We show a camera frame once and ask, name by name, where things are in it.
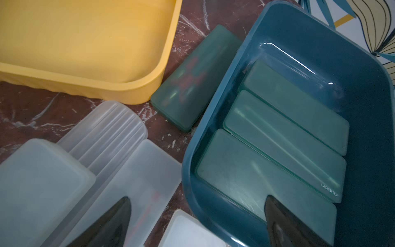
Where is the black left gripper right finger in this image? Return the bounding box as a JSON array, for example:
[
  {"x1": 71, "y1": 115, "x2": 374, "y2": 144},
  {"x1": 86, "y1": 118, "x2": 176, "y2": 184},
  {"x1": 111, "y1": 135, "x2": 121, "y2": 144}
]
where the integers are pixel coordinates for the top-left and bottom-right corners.
[{"x1": 264, "y1": 195, "x2": 330, "y2": 247}]

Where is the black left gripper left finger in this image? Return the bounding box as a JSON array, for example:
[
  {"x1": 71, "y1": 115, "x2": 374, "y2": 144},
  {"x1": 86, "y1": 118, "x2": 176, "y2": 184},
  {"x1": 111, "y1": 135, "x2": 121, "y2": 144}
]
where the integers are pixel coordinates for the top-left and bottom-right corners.
[{"x1": 69, "y1": 197, "x2": 132, "y2": 247}]

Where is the teal plastic tray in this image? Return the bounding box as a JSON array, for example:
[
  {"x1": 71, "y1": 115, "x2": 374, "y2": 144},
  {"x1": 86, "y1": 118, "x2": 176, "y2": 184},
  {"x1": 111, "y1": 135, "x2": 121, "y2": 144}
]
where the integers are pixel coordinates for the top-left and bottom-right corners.
[{"x1": 182, "y1": 1, "x2": 395, "y2": 247}]

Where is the green pencil case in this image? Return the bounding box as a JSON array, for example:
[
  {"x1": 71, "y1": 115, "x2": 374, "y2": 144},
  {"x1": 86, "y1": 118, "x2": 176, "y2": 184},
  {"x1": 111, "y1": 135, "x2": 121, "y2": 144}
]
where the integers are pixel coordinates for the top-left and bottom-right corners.
[
  {"x1": 223, "y1": 90, "x2": 347, "y2": 203},
  {"x1": 239, "y1": 61, "x2": 350, "y2": 156},
  {"x1": 151, "y1": 25, "x2": 242, "y2": 132},
  {"x1": 196, "y1": 129, "x2": 336, "y2": 245}
]

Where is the green pencil case back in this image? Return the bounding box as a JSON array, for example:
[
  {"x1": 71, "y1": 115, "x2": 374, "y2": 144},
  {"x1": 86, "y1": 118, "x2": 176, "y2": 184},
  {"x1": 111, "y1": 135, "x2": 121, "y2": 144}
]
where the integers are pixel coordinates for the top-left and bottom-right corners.
[{"x1": 239, "y1": 61, "x2": 350, "y2": 156}]

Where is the clear pencil case pink inside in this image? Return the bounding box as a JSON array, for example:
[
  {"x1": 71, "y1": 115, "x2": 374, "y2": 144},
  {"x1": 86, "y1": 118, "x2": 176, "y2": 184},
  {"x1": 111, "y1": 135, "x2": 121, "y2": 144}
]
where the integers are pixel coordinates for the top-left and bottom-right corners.
[{"x1": 61, "y1": 140, "x2": 182, "y2": 247}]

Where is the clear pencil case top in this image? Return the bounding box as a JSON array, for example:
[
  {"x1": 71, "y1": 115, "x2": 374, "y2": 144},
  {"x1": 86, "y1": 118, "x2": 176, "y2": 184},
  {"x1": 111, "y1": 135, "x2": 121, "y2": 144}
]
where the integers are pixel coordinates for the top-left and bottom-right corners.
[{"x1": 1, "y1": 101, "x2": 148, "y2": 247}]

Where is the clear pencil case lower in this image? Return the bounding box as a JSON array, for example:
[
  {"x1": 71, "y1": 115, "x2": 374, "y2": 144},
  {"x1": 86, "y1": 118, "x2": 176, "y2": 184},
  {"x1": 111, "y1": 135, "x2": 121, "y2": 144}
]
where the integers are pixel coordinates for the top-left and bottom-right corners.
[{"x1": 158, "y1": 209, "x2": 227, "y2": 247}]

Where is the yellow plastic tray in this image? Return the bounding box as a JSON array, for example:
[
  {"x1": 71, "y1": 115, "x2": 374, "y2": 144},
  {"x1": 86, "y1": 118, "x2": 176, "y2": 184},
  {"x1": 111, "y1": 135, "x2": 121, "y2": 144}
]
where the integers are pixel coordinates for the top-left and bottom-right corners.
[{"x1": 1, "y1": 1, "x2": 182, "y2": 105}]

